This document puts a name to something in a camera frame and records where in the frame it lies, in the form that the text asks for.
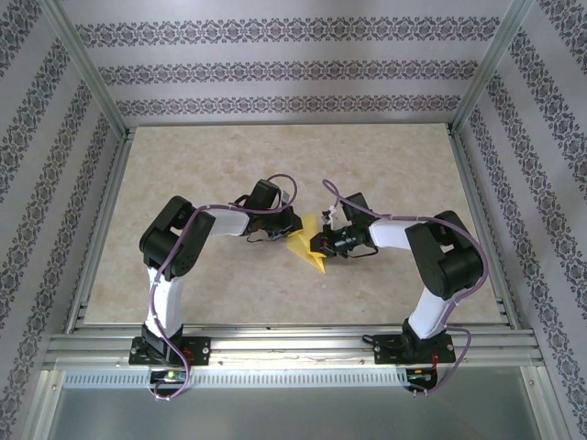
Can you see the small circuit board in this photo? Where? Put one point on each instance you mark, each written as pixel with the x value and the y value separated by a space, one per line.
pixel 419 377
pixel 169 376

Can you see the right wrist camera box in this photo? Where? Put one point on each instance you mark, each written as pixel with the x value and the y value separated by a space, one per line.
pixel 329 216

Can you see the yellow paper sheet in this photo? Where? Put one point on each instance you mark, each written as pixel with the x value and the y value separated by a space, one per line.
pixel 300 247

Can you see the grey metal panel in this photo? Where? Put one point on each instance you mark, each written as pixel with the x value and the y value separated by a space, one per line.
pixel 293 412

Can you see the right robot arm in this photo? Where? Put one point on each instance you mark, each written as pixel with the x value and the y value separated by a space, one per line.
pixel 431 316

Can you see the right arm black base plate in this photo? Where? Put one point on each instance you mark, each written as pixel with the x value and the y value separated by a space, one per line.
pixel 390 350

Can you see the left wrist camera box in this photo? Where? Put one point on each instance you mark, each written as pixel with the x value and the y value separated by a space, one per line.
pixel 284 198

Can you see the aluminium corner post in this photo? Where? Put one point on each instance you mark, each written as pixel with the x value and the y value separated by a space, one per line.
pixel 88 69
pixel 488 69

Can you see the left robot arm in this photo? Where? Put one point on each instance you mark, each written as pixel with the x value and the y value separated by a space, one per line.
pixel 165 302

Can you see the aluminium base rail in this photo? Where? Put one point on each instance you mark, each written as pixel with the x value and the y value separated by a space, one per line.
pixel 298 350

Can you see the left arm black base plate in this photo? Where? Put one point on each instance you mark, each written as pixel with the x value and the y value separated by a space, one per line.
pixel 199 350

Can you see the aluminium side rail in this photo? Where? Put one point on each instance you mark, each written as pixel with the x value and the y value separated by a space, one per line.
pixel 468 183
pixel 105 220

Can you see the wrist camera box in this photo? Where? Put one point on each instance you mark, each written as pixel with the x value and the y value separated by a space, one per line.
pixel 284 198
pixel 329 216

